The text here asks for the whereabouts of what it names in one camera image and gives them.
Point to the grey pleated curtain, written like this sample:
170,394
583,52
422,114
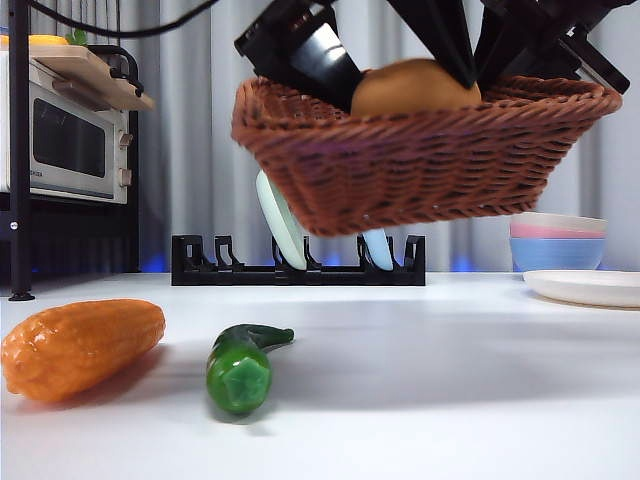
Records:
190,125

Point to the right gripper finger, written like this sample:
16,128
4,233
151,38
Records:
500,30
545,55

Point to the pale green plate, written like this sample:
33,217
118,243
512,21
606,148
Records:
285,240

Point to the yellow food item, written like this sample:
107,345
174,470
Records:
47,41

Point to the wooden cutting board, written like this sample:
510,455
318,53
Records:
85,70

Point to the pink bowl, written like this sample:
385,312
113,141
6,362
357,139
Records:
550,233

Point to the black plate rack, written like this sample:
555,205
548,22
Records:
250,277

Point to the green cucumber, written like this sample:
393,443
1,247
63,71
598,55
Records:
235,375

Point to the brown wicker basket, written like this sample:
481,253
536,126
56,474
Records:
410,165

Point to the green leaf garnish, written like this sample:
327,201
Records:
77,37

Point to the blue bowl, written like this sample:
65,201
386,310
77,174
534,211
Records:
555,252

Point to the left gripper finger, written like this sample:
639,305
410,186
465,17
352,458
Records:
440,40
320,65

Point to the pale blue plate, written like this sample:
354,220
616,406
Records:
377,250

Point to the cream bowl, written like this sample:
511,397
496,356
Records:
555,222

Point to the black metal shelf frame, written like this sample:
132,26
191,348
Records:
20,150

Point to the cream toaster oven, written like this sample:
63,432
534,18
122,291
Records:
70,137

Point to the orange plastic corn cob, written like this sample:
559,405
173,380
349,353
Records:
75,350

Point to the tan potato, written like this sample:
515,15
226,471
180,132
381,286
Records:
410,90

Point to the white flat plate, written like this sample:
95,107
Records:
585,287

